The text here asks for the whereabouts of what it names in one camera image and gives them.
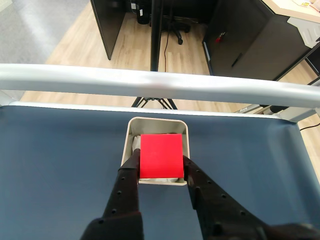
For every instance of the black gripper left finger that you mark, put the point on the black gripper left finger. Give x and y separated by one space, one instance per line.
122 200

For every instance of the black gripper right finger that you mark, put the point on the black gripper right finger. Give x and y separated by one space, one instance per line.
217 212

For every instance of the red cube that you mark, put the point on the red cube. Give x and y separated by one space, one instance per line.
161 156

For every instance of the white square box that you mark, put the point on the white square box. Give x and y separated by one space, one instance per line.
155 126

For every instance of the black tripod stand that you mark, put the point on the black tripod stand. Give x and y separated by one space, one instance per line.
156 37

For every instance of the red key tag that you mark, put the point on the red key tag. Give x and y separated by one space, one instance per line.
220 37

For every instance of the black desk partition panel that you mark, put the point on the black desk partition panel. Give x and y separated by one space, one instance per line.
107 25

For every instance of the dark grey cabinet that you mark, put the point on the dark grey cabinet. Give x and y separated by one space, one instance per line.
250 37

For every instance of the black office chair base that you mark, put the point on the black office chair base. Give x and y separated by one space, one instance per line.
176 25

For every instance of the black cylindrical container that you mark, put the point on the black cylindrical container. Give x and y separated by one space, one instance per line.
143 15

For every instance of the light wooden desk top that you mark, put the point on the light wooden desk top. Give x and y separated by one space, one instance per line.
287 7

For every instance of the silver metal cart rail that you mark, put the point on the silver metal cart rail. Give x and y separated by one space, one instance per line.
150 82

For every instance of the grey desk bracket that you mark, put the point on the grey desk bracket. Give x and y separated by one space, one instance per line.
307 30

